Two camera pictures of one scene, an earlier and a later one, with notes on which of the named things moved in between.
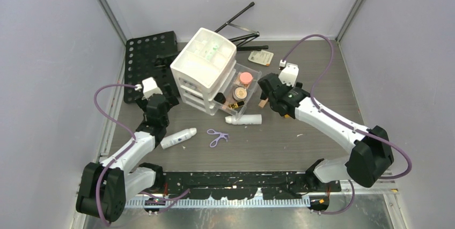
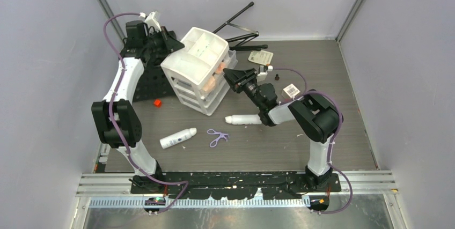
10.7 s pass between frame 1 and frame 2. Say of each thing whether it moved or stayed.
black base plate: stayed
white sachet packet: stayed
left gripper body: moved
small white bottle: stayed
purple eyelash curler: stayed
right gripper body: moved
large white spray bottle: stayed
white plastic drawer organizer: moved
